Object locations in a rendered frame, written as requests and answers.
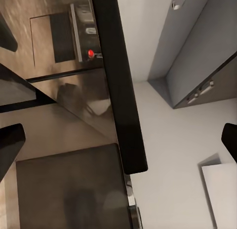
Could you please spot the range hood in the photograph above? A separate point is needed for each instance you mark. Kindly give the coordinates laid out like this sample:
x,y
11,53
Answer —
x,y
221,186

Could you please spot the dishwasher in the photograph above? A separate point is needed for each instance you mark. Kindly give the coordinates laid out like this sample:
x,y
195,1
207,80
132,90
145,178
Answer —
x,y
13,88

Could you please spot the poster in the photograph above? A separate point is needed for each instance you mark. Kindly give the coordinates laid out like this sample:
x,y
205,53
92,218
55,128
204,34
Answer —
x,y
120,85

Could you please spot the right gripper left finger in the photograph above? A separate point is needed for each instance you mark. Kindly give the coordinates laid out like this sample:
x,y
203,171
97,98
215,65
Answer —
x,y
12,139

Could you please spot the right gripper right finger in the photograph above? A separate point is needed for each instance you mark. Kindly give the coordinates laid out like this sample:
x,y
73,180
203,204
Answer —
x,y
229,139

